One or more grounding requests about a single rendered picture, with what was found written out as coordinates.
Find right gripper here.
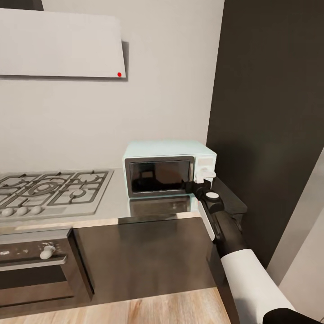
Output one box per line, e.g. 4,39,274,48
181,180,211,196

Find microwave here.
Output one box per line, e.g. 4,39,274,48
122,140,216,198

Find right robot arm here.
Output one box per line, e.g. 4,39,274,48
181,171,323,324

